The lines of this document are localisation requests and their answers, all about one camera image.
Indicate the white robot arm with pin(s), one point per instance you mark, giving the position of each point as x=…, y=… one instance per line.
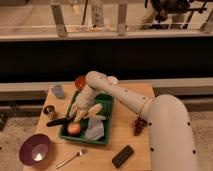
x=171, y=140

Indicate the bunch of red grapes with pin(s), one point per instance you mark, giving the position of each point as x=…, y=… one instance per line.
x=139, y=125

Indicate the metal spoon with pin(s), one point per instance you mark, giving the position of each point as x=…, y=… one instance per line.
x=80, y=153

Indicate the orange bowl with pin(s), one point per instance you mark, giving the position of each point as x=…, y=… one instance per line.
x=80, y=82

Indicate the black remote control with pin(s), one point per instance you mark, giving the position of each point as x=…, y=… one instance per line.
x=122, y=156

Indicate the green plastic tray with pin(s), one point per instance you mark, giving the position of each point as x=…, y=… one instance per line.
x=107, y=102

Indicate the purple bowl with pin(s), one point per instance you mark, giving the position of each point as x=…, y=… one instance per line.
x=34, y=149

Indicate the orange apple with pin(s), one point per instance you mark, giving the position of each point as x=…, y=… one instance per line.
x=74, y=128

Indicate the grey crumpled cloth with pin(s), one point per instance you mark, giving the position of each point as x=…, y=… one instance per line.
x=95, y=129

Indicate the light blue cup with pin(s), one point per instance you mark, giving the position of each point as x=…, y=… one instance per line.
x=57, y=90

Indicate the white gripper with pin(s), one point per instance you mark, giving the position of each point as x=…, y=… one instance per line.
x=83, y=101

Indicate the black handled brush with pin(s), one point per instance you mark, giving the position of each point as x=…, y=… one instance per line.
x=60, y=121

